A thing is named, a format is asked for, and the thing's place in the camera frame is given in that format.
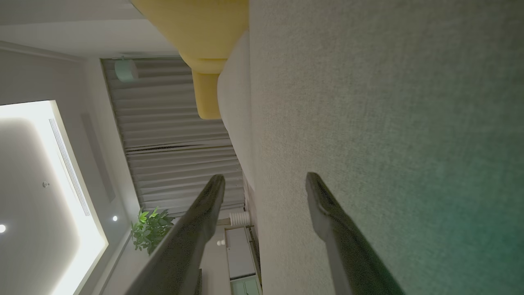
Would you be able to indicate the pale green round lamp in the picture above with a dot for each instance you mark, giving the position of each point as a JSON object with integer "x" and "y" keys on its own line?
{"x": 125, "y": 70}

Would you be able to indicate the white ribbed lamp shade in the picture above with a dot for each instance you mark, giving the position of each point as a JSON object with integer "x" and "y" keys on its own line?
{"x": 240, "y": 218}

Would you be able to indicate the large grey fabric sofa ottoman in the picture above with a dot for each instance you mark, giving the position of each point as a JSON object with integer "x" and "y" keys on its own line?
{"x": 409, "y": 102}

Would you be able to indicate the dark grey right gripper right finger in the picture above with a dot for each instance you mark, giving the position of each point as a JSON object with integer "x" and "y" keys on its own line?
{"x": 348, "y": 246}

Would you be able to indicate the grey pleated curtain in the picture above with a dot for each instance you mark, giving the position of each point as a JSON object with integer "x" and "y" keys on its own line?
{"x": 172, "y": 131}

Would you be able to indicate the yellow sofa backrest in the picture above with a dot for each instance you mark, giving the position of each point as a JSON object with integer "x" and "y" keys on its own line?
{"x": 200, "y": 28}

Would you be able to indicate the green leafy houseplant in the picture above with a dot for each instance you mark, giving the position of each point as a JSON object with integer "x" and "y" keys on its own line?
{"x": 149, "y": 231}

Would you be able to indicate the white glass-door cabinet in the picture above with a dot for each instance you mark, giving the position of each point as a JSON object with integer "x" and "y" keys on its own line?
{"x": 241, "y": 258}

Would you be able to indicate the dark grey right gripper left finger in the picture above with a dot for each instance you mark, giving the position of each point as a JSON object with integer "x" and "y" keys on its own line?
{"x": 184, "y": 246}

